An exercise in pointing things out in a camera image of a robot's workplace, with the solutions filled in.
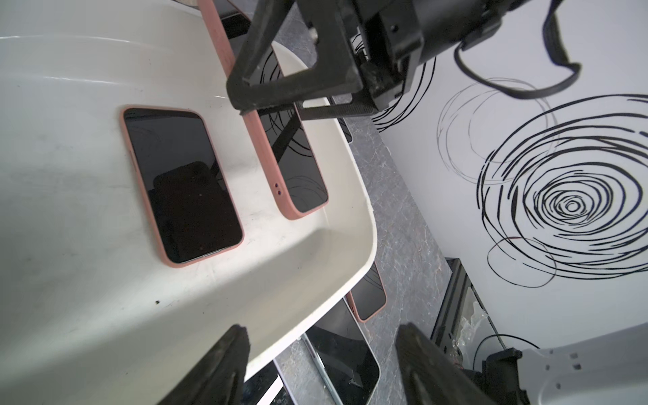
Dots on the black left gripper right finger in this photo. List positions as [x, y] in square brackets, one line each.
[427, 374]

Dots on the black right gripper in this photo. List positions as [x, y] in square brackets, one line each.
[398, 37]

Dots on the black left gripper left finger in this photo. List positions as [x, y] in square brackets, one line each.
[218, 378]

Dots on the white plastic storage box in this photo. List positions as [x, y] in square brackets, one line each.
[91, 312]

